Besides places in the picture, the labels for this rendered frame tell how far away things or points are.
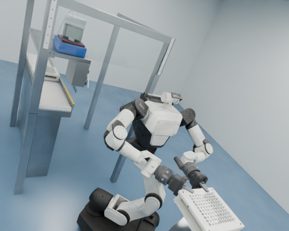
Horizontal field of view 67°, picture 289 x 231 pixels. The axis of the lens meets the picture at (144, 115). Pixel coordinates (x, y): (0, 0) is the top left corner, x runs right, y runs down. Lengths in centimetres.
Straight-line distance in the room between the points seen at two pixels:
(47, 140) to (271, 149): 346
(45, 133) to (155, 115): 117
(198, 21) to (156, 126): 486
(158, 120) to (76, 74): 78
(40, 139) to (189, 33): 466
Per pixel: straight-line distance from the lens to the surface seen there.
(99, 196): 200
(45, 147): 231
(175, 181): 119
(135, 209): 191
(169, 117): 143
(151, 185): 173
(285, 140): 418
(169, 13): 564
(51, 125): 217
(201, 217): 112
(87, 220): 205
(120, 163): 250
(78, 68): 181
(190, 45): 608
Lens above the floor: 176
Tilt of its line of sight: 23 degrees down
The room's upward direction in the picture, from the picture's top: 22 degrees clockwise
